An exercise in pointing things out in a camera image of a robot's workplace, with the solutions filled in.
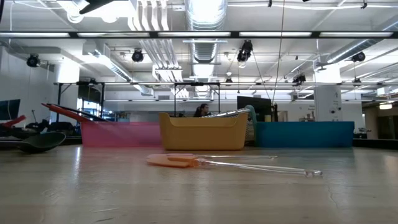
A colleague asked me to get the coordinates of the black slotted serving spoon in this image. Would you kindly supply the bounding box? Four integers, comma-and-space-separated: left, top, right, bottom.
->
54, 104, 108, 123

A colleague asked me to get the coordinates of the red silicone spoon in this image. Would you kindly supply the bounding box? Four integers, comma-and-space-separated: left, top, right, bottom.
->
42, 103, 94, 123

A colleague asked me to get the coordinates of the black solid serving spoon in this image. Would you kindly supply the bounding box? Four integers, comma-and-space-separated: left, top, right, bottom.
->
18, 131, 67, 154

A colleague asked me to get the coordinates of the orange mini spatula clear handle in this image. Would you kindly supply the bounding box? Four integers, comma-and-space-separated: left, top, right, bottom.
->
146, 154, 323, 178

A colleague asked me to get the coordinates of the black ceiling spotlight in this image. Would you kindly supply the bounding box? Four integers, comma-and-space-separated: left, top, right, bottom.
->
236, 39, 254, 63
351, 51, 366, 63
26, 54, 41, 68
131, 49, 145, 63
292, 73, 307, 85

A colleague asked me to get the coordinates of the dark background equipment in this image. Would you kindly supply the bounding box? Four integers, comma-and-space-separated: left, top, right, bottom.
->
25, 119, 80, 138

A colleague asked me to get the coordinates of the pink plastic bin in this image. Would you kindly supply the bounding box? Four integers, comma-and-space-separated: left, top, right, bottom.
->
80, 121, 162, 147

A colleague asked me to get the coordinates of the dark blue screen monitor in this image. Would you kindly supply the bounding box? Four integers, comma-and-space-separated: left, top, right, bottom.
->
0, 98, 21, 121

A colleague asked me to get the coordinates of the red background item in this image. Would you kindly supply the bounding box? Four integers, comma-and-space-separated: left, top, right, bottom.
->
0, 114, 27, 129

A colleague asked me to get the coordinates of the black overhead rig beam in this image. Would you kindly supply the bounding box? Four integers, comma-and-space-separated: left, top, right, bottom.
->
0, 30, 398, 39

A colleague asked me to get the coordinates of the person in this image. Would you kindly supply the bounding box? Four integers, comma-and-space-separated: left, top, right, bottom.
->
193, 103, 213, 118

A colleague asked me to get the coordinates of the yellow plastic bin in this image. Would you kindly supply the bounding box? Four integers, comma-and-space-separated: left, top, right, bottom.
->
159, 111, 249, 151

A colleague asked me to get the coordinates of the black monitor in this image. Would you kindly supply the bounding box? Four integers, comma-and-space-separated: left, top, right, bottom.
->
236, 95, 273, 123

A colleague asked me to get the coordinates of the teal plastic bin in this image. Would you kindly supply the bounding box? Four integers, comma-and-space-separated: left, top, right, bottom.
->
254, 121, 355, 148

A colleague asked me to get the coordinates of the white column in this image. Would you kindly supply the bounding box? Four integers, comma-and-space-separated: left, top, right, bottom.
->
313, 67, 343, 122

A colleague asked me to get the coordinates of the black background rig frame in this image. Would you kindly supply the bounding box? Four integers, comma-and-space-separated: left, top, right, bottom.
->
54, 81, 222, 123

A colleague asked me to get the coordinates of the silver ventilation duct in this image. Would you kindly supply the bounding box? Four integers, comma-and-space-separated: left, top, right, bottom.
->
185, 0, 228, 63

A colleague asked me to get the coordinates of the thin hanging cable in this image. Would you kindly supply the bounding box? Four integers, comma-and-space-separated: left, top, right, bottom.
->
271, 0, 286, 105

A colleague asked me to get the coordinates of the metal box grater teal handle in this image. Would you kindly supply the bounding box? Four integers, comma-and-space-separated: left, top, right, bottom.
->
205, 105, 259, 146

